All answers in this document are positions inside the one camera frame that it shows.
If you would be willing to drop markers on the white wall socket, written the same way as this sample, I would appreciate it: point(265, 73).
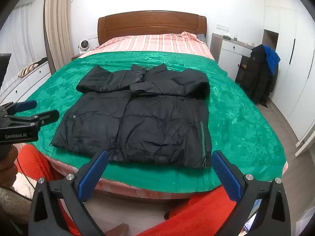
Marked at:
point(221, 26)

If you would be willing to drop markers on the striped cushion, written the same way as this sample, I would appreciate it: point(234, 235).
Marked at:
point(29, 70)

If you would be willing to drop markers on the green velvet blanket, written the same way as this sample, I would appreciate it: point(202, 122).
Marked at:
point(233, 118)

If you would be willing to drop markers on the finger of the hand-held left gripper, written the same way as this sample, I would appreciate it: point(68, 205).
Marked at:
point(25, 105)
point(46, 116)

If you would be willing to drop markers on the black puffer jacket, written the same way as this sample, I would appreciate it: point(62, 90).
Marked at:
point(137, 118)

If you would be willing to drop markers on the white wardrobe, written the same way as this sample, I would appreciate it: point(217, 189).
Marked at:
point(290, 54)

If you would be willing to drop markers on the wooden bed headboard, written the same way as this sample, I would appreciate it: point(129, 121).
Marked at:
point(147, 24)

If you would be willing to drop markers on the white drawer cabinet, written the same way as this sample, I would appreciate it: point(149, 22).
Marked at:
point(27, 83)

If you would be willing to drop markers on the wooden chair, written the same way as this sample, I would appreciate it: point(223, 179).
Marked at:
point(243, 66)

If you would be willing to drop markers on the black hanging coat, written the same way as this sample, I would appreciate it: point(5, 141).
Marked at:
point(256, 78)

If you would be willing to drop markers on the pink striped bedsheet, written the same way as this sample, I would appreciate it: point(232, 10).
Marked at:
point(152, 43)

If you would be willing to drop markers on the beige curtain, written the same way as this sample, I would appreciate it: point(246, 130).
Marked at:
point(57, 29)

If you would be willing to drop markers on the white sheer curtain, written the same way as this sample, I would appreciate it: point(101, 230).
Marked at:
point(27, 34)

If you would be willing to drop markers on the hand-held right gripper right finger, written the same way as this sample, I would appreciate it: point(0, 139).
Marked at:
point(225, 174)

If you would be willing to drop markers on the white dressing table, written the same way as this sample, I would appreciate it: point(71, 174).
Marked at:
point(228, 54)

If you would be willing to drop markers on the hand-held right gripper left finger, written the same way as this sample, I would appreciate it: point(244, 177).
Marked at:
point(94, 174)

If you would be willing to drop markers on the small white fan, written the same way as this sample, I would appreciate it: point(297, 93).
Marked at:
point(83, 46)

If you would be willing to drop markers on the black flat screen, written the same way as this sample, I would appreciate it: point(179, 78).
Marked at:
point(5, 71)

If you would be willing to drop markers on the person's left hand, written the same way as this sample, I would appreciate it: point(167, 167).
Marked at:
point(8, 174)

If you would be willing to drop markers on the blue hanging jacket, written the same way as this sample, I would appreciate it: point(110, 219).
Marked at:
point(272, 60)

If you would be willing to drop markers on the grey pillow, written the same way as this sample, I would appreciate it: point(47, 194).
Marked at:
point(201, 37)

